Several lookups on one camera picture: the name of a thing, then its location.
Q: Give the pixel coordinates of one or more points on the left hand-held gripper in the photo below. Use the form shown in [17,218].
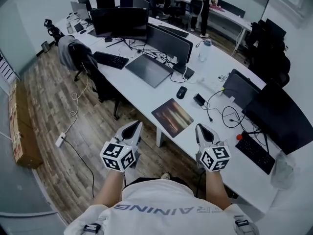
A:
[115,155]

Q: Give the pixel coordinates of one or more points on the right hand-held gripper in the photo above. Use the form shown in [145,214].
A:
[215,158]

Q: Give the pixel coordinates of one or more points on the dark streaked mouse pad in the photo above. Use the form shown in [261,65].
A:
[172,117]

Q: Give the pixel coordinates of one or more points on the person's left forearm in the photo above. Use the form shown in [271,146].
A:
[110,187]

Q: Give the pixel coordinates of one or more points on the person's right forearm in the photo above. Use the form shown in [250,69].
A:
[216,190]

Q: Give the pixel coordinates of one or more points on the white desk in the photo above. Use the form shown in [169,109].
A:
[146,89]

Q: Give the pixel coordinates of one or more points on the black computer mouse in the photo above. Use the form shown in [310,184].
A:
[181,92]

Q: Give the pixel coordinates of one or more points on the red round cap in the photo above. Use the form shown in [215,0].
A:
[239,137]

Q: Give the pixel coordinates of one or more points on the black smartphone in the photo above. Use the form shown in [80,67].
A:
[199,99]

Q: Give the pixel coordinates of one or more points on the white power strip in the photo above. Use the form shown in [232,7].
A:
[211,84]
[60,140]

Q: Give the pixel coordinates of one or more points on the black keyboard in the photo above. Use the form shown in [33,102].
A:
[111,59]
[255,153]

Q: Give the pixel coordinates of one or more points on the person's shoe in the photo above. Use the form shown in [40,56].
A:
[166,176]

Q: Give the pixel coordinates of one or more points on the black office chair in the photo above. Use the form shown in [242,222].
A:
[102,82]
[52,30]
[271,53]

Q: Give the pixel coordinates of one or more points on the closed grey laptop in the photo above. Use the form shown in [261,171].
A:
[149,70]

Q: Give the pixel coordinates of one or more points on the large black monitor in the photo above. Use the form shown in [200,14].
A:
[281,121]

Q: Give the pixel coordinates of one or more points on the clear water bottle blue cap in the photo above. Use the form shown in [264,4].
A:
[204,51]

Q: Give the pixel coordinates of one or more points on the clear plastic bag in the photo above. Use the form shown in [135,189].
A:
[283,170]

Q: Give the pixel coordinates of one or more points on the person's white shirt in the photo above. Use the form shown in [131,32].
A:
[166,212]

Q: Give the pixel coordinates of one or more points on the grey-backed monitor with black base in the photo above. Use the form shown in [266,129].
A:
[168,44]

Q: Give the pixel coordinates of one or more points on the grey jacket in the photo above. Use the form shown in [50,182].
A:
[67,51]

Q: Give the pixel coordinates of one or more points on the black monitor with tripod stand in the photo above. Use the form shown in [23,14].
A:
[119,22]

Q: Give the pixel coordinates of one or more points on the row of cardboard boxes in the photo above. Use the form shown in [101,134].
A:
[19,136]

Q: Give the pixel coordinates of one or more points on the black tablet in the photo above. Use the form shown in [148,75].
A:
[78,27]

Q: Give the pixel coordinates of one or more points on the long white table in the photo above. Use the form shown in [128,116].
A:
[230,17]

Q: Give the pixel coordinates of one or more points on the grey trash bin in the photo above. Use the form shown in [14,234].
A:
[45,47]

